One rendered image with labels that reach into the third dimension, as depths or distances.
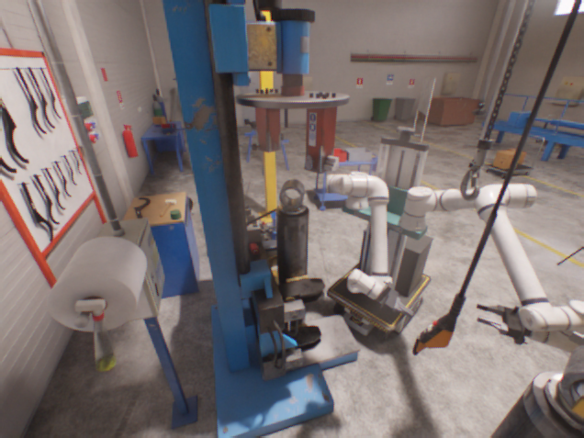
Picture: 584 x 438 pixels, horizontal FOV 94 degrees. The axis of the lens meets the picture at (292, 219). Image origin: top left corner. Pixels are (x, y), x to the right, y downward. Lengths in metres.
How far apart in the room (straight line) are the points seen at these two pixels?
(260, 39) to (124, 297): 1.16
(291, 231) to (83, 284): 1.05
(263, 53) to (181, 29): 0.34
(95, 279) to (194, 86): 0.86
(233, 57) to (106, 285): 0.93
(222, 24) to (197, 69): 0.26
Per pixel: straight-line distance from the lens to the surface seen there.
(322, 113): 1.35
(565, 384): 1.04
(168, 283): 3.33
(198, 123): 1.41
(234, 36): 1.21
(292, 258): 1.79
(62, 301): 1.21
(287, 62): 1.45
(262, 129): 1.66
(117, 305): 1.19
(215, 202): 1.53
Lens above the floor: 2.26
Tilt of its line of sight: 29 degrees down
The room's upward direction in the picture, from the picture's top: straight up
